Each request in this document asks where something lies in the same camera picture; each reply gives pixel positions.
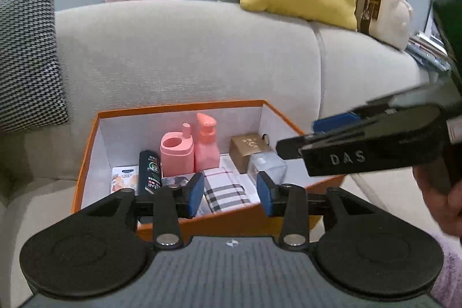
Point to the stack of magazines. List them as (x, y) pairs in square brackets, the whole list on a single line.
[(427, 50)]

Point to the beige gift box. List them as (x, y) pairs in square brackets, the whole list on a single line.
[(245, 149)]

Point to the cream handbag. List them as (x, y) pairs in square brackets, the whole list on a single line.
[(386, 15)]

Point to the plaid pattern box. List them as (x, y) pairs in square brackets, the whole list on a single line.
[(225, 190)]

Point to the orange cardboard box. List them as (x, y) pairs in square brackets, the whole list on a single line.
[(216, 225)]

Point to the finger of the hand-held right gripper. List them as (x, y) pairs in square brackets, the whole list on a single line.
[(334, 122), (292, 147)]

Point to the person's right hand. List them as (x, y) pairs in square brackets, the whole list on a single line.
[(435, 201)]

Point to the clear glass bottle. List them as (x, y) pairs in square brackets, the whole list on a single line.
[(269, 165)]

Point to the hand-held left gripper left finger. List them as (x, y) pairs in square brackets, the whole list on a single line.
[(195, 194)]

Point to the grey fabric sofa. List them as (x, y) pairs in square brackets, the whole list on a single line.
[(180, 51)]

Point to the dark blue bottle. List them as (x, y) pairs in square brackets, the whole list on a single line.
[(149, 171)]

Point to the purple fuzzy blanket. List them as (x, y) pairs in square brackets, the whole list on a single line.
[(447, 275)]

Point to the pink plastic container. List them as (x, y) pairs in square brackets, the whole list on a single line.
[(177, 158)]

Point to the black white houndstooth pillow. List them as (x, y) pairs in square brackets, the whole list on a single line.
[(29, 59)]

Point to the white printed packet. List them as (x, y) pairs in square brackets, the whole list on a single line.
[(124, 180)]

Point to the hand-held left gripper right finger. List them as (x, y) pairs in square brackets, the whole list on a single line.
[(265, 196)]

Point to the pink pump bottle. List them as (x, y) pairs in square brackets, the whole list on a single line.
[(207, 149)]

